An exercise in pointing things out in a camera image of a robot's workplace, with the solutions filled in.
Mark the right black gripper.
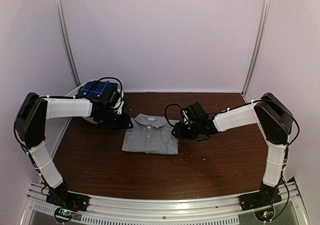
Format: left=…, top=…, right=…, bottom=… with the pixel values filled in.
left=172, top=120, right=202, bottom=140

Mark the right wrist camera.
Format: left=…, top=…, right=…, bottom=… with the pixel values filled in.
left=180, top=108, right=189, bottom=124

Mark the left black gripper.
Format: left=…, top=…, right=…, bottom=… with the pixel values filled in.
left=97, top=109, right=133, bottom=131

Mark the front aluminium rail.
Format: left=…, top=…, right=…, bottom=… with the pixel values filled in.
left=18, top=181, right=311, bottom=225

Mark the right black cable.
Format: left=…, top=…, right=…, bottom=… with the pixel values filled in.
left=164, top=103, right=186, bottom=126

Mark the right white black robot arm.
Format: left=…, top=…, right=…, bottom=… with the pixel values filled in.
left=171, top=92, right=298, bottom=206

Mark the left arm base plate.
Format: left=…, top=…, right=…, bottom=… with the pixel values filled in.
left=46, top=191, right=90, bottom=225

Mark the aluminium frame post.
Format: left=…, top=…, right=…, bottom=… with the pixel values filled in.
left=54, top=0, right=81, bottom=87
left=241, top=0, right=272, bottom=98

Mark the left aluminium frame post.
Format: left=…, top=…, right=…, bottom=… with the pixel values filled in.
left=54, top=0, right=81, bottom=87

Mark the left black cable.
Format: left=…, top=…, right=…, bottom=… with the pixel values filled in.
left=89, top=76, right=124, bottom=96

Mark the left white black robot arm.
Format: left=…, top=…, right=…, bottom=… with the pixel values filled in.
left=13, top=88, right=133, bottom=207

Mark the white plastic basket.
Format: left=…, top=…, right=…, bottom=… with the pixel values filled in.
left=65, top=87, right=126, bottom=125

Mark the grey long sleeve shirt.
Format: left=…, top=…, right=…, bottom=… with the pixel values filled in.
left=122, top=113, right=179, bottom=155

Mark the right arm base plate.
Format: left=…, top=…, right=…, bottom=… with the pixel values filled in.
left=239, top=189, right=282, bottom=223

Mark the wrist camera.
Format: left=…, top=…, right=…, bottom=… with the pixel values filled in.
left=180, top=108, right=189, bottom=124
left=114, top=97, right=125, bottom=115

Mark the black cable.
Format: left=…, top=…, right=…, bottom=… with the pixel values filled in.
left=89, top=76, right=124, bottom=96
left=164, top=103, right=186, bottom=126

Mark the blue plaid shirt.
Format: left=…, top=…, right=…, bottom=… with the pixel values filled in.
left=75, top=80, right=118, bottom=98

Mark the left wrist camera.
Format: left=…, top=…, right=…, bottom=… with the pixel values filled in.
left=114, top=97, right=125, bottom=115

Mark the right aluminium frame post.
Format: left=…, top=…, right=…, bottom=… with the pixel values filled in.
left=241, top=0, right=272, bottom=98

